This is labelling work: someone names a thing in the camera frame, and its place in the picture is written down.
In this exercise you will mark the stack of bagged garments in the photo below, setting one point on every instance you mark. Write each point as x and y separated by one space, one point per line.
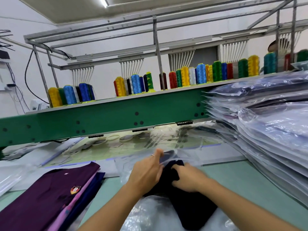
260 98

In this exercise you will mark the stack of plastic bags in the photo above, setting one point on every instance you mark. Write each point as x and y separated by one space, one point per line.
144 216

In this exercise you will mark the row of coloured thread spools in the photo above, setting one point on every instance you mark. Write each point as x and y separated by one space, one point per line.
192 74

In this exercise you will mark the green machine beam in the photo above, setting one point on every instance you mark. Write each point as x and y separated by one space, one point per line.
96 117

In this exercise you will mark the dark purple shirt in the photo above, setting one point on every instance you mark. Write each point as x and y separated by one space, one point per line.
38 199

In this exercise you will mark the person's left forearm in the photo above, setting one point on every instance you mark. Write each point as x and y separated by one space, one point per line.
110 214

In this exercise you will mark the person's left hand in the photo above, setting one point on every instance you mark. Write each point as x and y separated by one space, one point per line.
144 174

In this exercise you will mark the white box device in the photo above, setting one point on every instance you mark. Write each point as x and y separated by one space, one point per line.
38 105

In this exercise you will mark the white wall socket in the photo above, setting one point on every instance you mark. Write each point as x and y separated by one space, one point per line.
5 87

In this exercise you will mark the ceiling light tube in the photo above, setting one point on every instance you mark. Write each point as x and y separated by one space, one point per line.
103 2

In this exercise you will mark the person's right forearm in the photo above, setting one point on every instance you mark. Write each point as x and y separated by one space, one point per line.
250 207

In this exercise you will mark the crumpled clear plastic film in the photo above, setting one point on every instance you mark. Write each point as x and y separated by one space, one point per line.
12 178

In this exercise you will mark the wall router with antennas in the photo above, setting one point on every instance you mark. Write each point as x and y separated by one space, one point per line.
5 53

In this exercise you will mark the navy shirt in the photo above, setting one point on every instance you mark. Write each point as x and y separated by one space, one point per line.
192 207

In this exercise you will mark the person's right hand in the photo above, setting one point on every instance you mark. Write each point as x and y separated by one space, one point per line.
190 178

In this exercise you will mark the grey metal thread rack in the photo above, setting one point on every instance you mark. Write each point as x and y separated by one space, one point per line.
157 50

